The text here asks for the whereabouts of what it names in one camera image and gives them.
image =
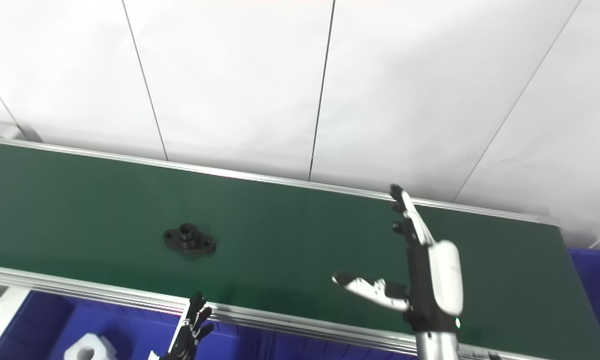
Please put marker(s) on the white hexagonal plastic part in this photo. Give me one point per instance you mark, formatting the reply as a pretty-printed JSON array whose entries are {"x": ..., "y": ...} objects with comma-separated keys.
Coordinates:
[{"x": 99, "y": 350}]

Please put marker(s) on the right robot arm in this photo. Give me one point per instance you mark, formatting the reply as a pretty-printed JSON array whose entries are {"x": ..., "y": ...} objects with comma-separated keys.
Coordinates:
[{"x": 437, "y": 347}]

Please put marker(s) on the blue bin holding black part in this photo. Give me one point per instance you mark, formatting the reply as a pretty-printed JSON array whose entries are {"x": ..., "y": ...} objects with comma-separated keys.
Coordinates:
[{"x": 320, "y": 350}]

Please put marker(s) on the black flange part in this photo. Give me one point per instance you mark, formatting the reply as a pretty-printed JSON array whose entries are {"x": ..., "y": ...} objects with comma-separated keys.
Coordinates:
[{"x": 189, "y": 242}]

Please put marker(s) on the blue bin holding white part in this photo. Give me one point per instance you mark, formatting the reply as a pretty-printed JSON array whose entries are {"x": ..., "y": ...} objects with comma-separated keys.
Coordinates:
[{"x": 129, "y": 330}]

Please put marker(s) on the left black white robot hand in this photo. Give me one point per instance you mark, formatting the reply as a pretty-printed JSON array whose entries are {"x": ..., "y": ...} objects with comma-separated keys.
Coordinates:
[{"x": 187, "y": 340}]

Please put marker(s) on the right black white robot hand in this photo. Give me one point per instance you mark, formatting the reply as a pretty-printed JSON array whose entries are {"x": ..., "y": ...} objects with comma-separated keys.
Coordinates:
[{"x": 445, "y": 280}]

